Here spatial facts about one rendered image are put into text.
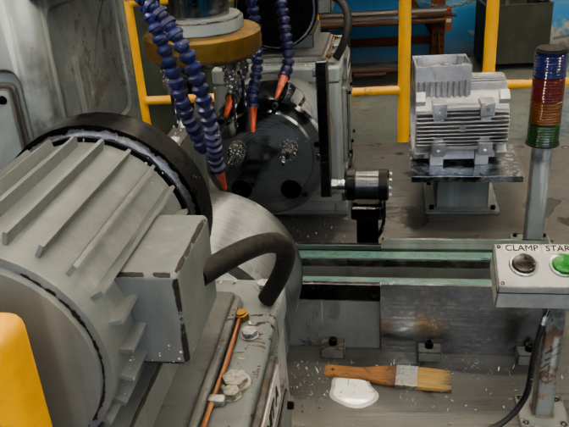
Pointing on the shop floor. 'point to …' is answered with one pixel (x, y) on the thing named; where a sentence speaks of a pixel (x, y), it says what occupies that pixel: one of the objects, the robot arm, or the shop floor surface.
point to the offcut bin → (516, 30)
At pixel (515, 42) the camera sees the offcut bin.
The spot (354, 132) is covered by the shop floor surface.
